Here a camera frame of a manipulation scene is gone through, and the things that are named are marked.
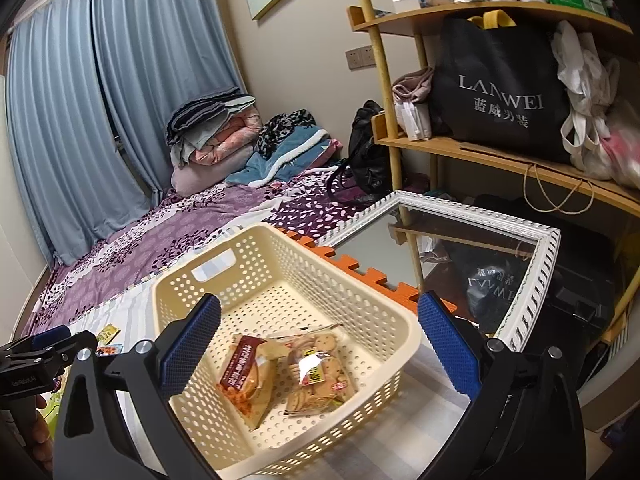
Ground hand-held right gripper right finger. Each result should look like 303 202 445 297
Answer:
416 290 586 480

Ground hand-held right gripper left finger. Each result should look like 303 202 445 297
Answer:
52 294 223 480

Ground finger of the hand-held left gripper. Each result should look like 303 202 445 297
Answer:
0 324 99 367

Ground red-brown snack packet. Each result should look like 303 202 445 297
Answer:
216 332 282 431

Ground cream perforated plastic basket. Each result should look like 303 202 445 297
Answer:
152 222 421 478

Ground clear round cookie packet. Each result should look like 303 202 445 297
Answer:
281 324 359 417

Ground person's left hand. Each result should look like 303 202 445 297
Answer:
33 394 54 477

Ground white framed mirror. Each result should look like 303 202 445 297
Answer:
312 190 561 354

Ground purple floral bedsheet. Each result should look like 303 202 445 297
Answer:
0 169 397 343

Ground orange foam puzzle mat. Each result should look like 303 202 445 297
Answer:
275 227 459 317

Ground lavender pillow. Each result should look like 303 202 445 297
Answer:
171 145 259 198

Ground wooden shelf rack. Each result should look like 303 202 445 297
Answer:
345 0 640 348

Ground blue curtain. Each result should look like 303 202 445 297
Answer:
92 0 251 196
5 0 166 267

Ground grey-green folded cloth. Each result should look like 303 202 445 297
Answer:
170 124 237 169

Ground black leather handbag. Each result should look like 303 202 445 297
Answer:
327 99 394 197

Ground pink folded quilt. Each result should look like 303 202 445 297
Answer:
190 109 264 166

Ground blue fleece blanket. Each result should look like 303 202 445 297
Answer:
224 125 344 189

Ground white folded cloth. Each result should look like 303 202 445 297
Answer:
395 99 434 141

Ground leopard print scarf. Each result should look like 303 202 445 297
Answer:
255 109 317 159

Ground dark striped folded blanket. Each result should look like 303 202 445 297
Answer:
166 86 256 147

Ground black tote bag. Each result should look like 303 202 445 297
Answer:
431 10 574 164

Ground pink plastic bag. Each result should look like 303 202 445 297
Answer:
599 105 640 190

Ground pink folded clothing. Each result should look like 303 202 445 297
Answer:
392 67 436 104

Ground white cloth tote bags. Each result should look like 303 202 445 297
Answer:
551 20 622 182

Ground rope bag handle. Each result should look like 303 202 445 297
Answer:
522 162 596 214

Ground beige wall socket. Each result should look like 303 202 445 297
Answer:
346 45 377 71

